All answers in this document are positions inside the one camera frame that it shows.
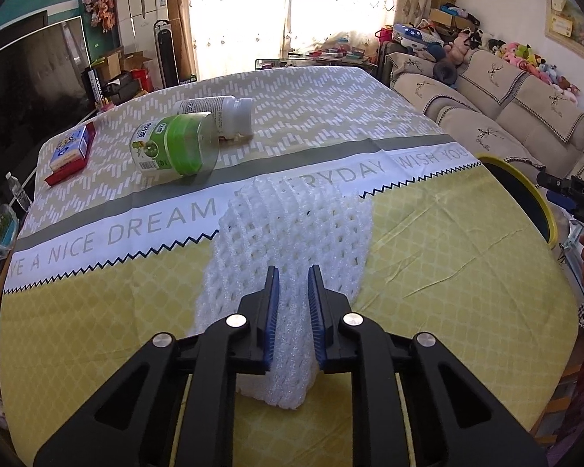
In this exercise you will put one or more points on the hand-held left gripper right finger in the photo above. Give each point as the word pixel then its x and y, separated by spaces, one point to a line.
pixel 316 321

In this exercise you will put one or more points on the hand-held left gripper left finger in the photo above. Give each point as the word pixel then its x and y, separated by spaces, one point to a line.
pixel 272 321

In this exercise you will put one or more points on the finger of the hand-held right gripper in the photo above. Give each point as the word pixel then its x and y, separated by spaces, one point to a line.
pixel 559 199

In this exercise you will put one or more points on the yellow rim trash bin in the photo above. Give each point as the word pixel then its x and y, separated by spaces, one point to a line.
pixel 516 189

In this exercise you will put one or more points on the white foam net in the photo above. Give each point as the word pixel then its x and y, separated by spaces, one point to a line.
pixel 292 233

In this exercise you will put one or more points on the beige sofa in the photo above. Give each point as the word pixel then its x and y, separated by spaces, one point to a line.
pixel 467 116

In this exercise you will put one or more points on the pile of plush toys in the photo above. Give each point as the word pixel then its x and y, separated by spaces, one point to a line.
pixel 520 56

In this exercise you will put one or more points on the wooden stool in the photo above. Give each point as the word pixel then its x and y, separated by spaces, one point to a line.
pixel 557 413

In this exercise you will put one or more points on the dark round cushion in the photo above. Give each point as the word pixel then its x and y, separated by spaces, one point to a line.
pixel 445 70

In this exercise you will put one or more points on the green label plastic bottle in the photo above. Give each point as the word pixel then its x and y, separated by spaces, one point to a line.
pixel 185 136

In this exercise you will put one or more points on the wide cardboard box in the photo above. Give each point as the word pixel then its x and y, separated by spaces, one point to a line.
pixel 447 19

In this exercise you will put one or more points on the white cap bottle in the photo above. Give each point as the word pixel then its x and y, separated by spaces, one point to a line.
pixel 224 112

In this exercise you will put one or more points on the blue star print bag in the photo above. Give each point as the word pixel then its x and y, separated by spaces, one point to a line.
pixel 416 35

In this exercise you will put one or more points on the flat red box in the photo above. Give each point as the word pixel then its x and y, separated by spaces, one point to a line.
pixel 61 175

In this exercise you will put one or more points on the glass coffee table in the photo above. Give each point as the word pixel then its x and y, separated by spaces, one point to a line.
pixel 316 61

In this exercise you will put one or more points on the blue white small box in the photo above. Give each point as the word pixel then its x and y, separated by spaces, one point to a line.
pixel 68 148

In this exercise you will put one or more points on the clear water bottle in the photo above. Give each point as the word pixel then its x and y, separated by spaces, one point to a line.
pixel 20 194

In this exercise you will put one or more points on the green clear plastic bag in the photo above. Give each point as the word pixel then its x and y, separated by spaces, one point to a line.
pixel 2 231

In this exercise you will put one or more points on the black tower fan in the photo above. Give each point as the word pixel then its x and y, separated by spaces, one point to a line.
pixel 166 53

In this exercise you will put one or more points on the black tall box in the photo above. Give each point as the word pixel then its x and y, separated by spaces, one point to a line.
pixel 96 90

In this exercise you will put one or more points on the open cardboard box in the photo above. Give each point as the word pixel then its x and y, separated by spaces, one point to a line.
pixel 121 65

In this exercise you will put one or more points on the black flat television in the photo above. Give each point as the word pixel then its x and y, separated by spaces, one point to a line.
pixel 29 92

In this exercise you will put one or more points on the white refrigerator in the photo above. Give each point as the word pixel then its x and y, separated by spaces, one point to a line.
pixel 141 5

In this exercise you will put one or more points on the hanging flower decoration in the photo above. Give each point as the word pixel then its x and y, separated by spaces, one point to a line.
pixel 100 5

